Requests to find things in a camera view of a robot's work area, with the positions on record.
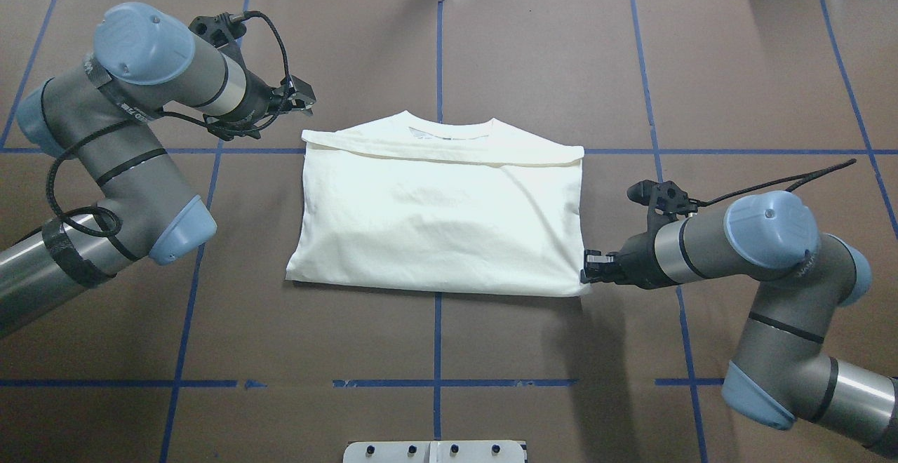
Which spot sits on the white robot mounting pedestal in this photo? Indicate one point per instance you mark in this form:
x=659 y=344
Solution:
x=436 y=451

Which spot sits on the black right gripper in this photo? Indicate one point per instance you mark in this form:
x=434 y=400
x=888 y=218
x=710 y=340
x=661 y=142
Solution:
x=638 y=254

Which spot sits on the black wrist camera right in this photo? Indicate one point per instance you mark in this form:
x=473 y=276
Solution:
x=665 y=202

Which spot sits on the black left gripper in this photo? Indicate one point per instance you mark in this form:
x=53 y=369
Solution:
x=262 y=99

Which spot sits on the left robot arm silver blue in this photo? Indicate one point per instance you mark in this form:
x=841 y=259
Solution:
x=115 y=194

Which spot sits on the cream long-sleeve cat shirt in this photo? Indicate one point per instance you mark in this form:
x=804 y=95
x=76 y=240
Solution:
x=411 y=204

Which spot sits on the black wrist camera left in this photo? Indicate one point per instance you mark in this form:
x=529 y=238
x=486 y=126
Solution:
x=219 y=30

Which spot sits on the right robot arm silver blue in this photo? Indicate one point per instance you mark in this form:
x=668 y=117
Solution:
x=779 y=373

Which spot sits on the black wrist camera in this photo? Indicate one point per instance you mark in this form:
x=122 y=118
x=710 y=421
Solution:
x=219 y=30
x=665 y=202

